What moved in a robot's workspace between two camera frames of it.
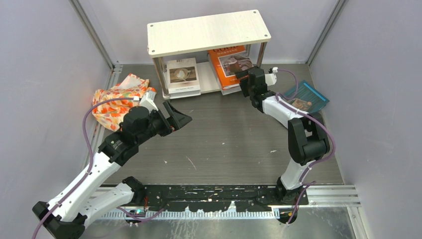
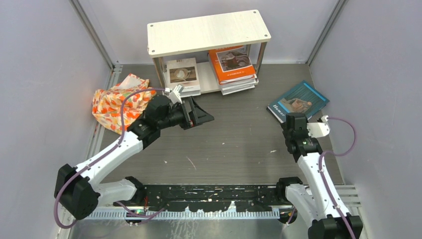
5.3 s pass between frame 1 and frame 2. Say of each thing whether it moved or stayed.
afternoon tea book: stayed
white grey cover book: stayed
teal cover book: stayed
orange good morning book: moved
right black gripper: moved
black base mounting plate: stayed
